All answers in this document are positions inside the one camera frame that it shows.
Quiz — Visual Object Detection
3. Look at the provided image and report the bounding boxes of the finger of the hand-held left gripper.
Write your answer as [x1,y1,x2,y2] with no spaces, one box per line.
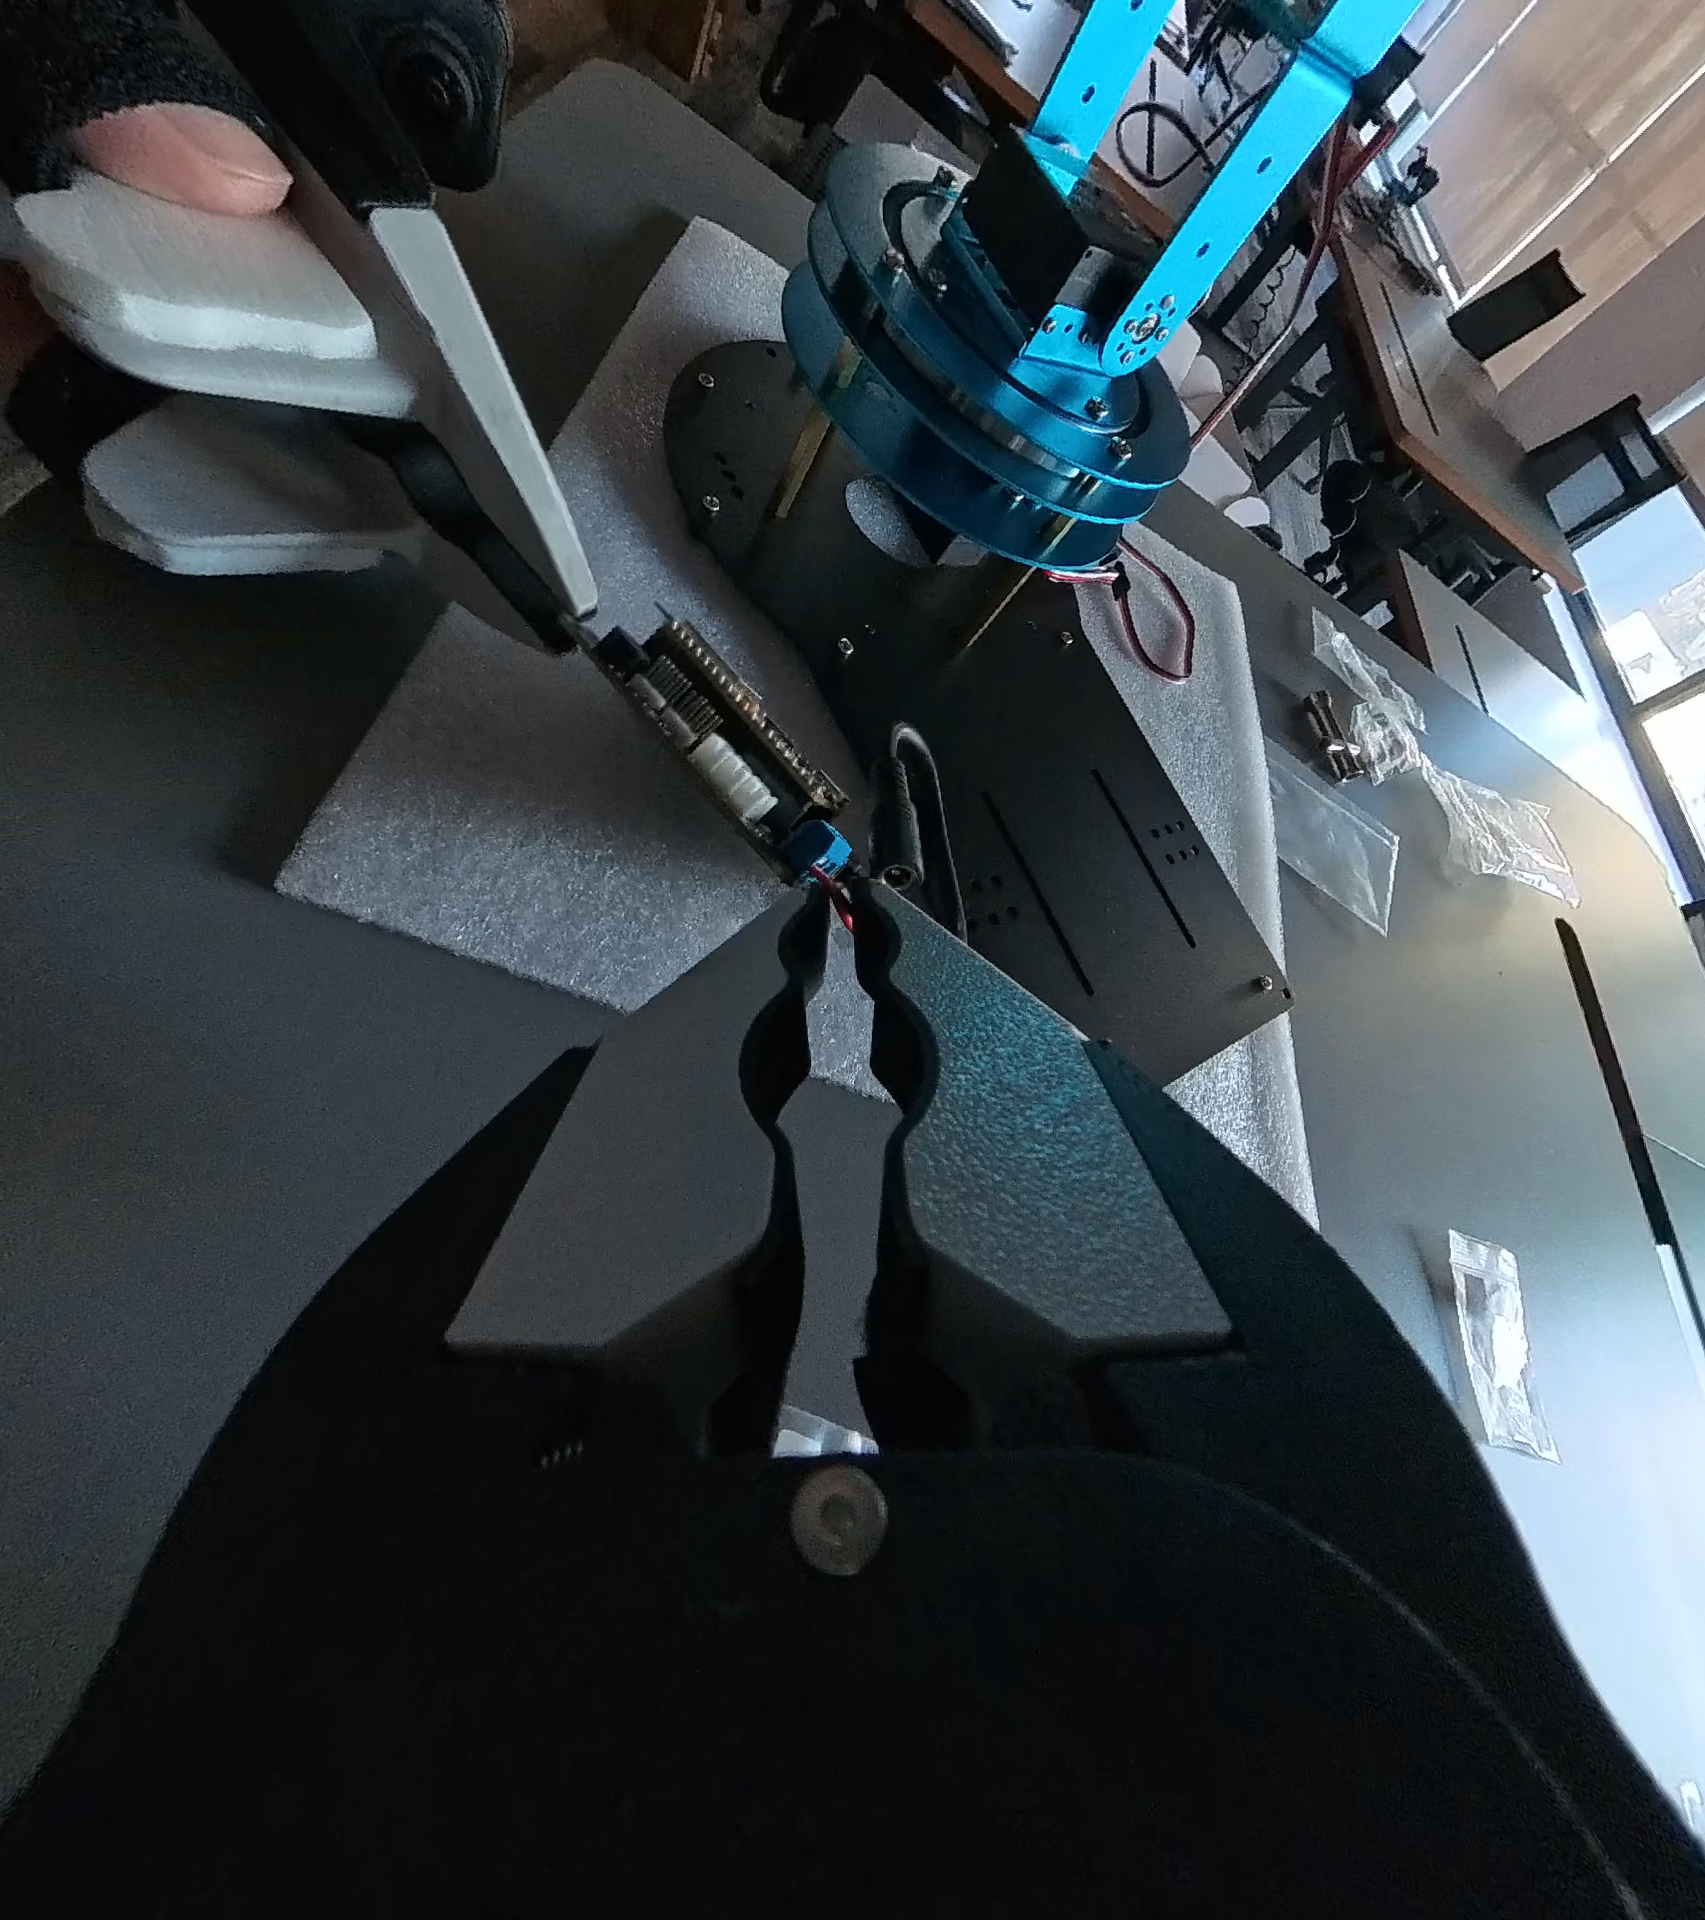
[350,200,609,640]

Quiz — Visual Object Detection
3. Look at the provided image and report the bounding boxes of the red and white cables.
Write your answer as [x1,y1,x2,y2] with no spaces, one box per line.
[1078,517,1207,687]

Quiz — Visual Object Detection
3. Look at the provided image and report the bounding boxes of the background wooden table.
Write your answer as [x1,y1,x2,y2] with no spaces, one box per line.
[1310,196,1604,602]

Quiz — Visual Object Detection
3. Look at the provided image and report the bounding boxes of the scattered small clear parts bags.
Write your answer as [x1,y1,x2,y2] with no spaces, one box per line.
[1259,602,1599,1479]

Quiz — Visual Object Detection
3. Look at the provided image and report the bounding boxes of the black metal base plate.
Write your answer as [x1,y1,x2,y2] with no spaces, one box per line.
[661,338,1299,1095]

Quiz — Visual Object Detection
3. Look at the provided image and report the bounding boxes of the person's left hand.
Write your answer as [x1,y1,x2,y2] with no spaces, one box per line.
[58,98,302,226]

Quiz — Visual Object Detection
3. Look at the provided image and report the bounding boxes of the white foam sheet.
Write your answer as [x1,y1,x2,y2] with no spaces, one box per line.
[272,211,1323,1208]

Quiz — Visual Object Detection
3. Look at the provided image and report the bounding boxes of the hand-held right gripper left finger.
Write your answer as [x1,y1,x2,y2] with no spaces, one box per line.
[445,891,830,1461]

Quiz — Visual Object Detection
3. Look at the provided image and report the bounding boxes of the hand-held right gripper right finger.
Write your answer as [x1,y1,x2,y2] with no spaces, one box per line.
[852,885,1238,1456]

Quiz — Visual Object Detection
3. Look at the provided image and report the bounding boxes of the black office chair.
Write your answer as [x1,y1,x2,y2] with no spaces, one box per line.
[1512,383,1702,558]

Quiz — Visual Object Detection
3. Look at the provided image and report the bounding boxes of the black circuit board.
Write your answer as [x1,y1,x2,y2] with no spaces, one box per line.
[585,606,866,895]

